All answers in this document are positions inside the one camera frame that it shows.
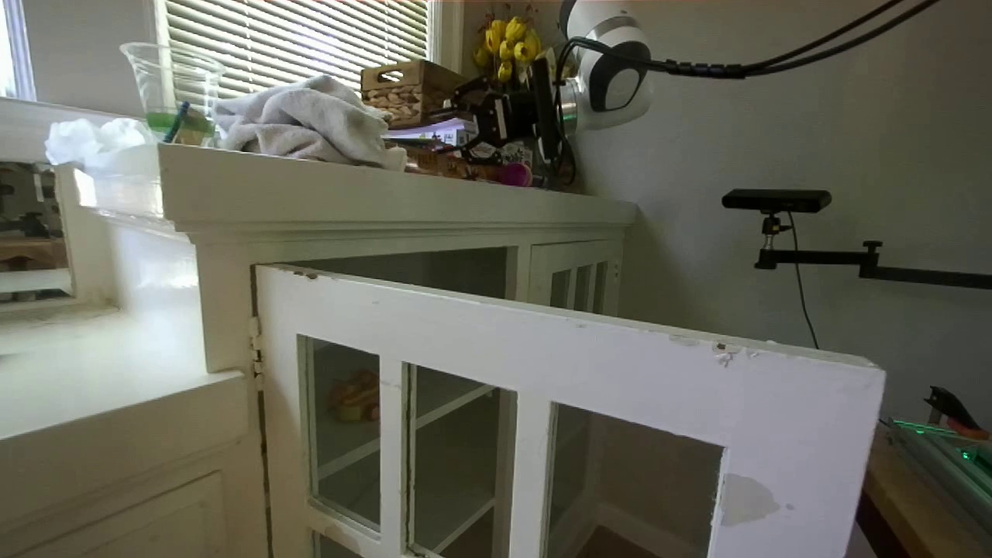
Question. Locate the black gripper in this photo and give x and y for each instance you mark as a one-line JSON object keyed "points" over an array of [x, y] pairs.
{"points": [[529, 113]]}

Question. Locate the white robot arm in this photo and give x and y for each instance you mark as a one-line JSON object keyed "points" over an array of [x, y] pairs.
{"points": [[595, 71]]}

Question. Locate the white wooden cabinet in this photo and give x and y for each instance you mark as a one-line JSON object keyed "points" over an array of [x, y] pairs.
{"points": [[341, 204]]}

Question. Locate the white glass-pane cabinet door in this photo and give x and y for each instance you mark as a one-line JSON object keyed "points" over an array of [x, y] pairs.
{"points": [[636, 439]]}

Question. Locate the low white cabinet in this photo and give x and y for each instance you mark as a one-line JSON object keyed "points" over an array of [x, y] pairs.
{"points": [[114, 434]]}

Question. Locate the yellow artificial flowers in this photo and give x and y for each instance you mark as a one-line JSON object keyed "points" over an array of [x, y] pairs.
{"points": [[507, 50]]}

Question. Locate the wicker basket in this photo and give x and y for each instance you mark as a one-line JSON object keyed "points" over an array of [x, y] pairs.
{"points": [[407, 92]]}

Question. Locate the grey crumpled towel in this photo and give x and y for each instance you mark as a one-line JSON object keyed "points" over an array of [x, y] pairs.
{"points": [[318, 120]]}

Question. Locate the window blinds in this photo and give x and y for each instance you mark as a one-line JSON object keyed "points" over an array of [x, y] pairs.
{"points": [[286, 43]]}

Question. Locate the wooden side table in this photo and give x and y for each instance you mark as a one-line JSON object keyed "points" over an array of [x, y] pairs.
{"points": [[907, 514]]}

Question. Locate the black stereo camera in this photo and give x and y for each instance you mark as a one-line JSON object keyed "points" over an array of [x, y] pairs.
{"points": [[776, 200]]}

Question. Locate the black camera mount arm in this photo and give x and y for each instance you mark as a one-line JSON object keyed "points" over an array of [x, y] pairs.
{"points": [[864, 263]]}

